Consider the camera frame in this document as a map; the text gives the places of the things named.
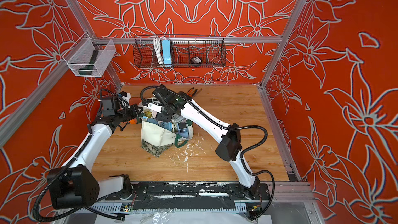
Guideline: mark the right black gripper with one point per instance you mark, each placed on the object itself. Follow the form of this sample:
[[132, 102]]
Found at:
[[168, 112]]

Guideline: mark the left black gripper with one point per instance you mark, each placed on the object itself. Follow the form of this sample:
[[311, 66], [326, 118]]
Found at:
[[135, 113]]

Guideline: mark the grey clear pencil sharpener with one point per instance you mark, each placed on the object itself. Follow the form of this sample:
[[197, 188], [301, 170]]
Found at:
[[181, 126]]

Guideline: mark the cream tote bag green handles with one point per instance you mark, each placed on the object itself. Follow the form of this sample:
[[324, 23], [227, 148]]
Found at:
[[158, 136]]

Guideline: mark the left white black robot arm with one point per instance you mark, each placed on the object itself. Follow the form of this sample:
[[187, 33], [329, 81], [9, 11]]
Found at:
[[77, 187]]

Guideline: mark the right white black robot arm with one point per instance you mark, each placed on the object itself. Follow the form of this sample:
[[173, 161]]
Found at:
[[167, 103]]

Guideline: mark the orange plastic tool case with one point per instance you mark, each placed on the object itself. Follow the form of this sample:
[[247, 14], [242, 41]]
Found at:
[[126, 120]]

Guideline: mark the light blue box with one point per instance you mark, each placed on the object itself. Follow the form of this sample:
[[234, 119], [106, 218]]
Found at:
[[166, 48]]

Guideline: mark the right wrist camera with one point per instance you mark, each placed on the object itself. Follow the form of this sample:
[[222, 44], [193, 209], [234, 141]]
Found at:
[[154, 107]]

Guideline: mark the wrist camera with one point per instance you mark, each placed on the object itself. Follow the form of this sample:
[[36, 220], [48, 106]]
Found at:
[[124, 99], [154, 107]]

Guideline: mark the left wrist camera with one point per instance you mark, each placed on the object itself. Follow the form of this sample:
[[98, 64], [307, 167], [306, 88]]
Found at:
[[124, 99]]

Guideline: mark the orange handled pliers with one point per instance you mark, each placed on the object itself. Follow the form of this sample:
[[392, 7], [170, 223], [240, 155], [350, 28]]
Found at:
[[193, 92]]

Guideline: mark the black wire wall basket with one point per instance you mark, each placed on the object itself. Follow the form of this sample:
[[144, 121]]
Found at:
[[147, 50]]

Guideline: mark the clear acrylic wall bin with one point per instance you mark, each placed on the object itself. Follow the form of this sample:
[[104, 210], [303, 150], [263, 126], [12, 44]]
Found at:
[[80, 52]]

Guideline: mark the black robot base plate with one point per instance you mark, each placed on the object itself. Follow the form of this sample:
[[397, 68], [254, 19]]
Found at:
[[190, 196]]

